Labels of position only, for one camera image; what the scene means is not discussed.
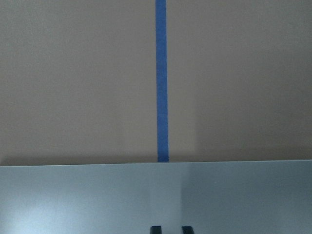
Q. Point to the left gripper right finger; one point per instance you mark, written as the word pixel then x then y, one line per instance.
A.
pixel 187 230

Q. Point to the grey closed laptop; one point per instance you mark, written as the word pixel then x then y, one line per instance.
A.
pixel 252 197

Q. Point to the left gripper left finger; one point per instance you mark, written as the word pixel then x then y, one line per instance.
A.
pixel 155 230

